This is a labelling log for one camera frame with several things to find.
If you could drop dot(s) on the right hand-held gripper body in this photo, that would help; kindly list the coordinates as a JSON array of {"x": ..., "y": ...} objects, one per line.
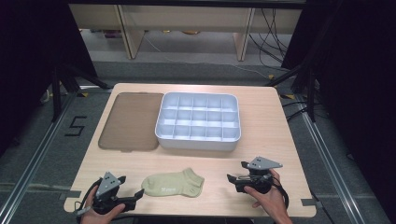
[{"x": 258, "y": 179}]

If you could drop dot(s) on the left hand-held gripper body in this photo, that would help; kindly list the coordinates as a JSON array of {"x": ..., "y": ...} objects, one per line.
[{"x": 107, "y": 185}]

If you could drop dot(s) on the olive green ankle sock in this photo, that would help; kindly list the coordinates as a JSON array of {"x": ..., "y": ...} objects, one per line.
[{"x": 174, "y": 184}]

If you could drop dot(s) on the white divided storage box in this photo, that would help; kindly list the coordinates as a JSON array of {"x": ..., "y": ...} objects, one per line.
[{"x": 198, "y": 121}]

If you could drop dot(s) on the person's right hand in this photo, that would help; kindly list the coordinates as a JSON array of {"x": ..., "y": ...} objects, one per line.
[{"x": 270, "y": 197}]

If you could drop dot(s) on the person's left hand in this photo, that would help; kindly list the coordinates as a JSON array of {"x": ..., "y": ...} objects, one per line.
[{"x": 99, "y": 217}]

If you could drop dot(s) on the grey tape strip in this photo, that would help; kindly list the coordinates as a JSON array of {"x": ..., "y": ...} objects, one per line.
[
  {"x": 71, "y": 194},
  {"x": 308, "y": 202}
]

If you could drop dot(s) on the brown translucent lid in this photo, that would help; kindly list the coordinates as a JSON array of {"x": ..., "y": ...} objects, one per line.
[{"x": 130, "y": 121}]

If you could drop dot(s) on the black metal stand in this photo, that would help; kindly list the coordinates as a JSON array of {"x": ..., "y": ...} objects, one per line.
[
  {"x": 57, "y": 90},
  {"x": 308, "y": 90}
]

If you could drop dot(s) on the black curtain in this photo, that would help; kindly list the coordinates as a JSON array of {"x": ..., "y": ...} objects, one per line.
[
  {"x": 34, "y": 62},
  {"x": 358, "y": 77}
]

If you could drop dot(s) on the beige wooden desk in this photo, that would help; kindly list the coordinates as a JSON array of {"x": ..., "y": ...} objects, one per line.
[{"x": 186, "y": 18}]

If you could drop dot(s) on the aluminium floor rail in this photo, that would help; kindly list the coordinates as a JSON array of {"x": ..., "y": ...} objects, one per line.
[
  {"x": 330, "y": 158},
  {"x": 34, "y": 158}
]

